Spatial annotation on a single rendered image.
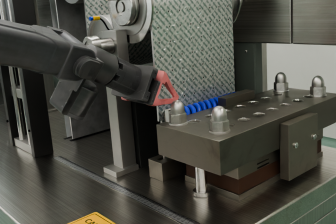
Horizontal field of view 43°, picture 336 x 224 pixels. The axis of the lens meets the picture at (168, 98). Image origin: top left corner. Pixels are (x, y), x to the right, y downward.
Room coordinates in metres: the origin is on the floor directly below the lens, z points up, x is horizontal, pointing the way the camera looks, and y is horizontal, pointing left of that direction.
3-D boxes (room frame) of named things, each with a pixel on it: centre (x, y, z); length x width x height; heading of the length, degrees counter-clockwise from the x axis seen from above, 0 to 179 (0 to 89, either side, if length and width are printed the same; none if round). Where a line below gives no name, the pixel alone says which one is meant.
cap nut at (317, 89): (0.91, -0.33, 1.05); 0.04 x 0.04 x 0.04
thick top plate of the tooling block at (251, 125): (0.84, -0.18, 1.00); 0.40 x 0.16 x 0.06; 130
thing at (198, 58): (0.90, -0.07, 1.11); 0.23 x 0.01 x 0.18; 130
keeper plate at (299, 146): (0.78, -0.25, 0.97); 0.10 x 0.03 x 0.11; 130
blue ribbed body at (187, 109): (0.89, -0.08, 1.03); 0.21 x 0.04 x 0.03; 130
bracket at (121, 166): (0.87, 0.11, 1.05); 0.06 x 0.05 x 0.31; 130
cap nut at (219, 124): (0.70, -0.09, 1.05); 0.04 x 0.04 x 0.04
